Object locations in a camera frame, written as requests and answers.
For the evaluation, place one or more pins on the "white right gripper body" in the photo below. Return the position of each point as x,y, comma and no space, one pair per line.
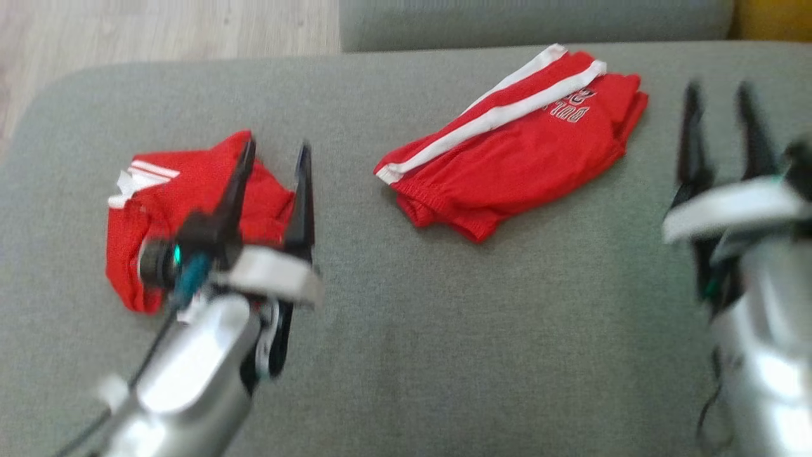
729,209

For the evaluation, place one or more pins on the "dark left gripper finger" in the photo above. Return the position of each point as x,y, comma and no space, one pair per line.
303,203
240,181

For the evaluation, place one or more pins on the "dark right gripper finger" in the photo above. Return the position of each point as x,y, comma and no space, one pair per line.
693,146
756,146

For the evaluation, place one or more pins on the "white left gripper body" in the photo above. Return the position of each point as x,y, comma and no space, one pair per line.
273,276

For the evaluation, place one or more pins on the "red and white jersey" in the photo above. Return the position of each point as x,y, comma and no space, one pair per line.
158,203

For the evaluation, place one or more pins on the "red shorts with white stripes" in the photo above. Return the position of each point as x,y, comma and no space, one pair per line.
526,165

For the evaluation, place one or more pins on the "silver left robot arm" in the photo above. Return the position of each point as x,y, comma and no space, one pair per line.
190,381

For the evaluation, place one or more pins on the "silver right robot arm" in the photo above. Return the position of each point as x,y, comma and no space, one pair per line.
767,355

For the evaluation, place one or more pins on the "large grey sofa ottoman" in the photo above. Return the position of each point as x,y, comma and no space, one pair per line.
444,355

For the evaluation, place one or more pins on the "long grey sofa seat cushion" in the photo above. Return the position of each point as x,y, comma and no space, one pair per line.
539,22

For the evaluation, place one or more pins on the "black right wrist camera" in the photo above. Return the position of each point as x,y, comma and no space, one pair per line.
800,158

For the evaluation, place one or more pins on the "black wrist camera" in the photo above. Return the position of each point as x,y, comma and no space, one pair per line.
174,257
800,158

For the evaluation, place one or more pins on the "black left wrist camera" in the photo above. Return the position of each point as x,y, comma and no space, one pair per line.
174,257

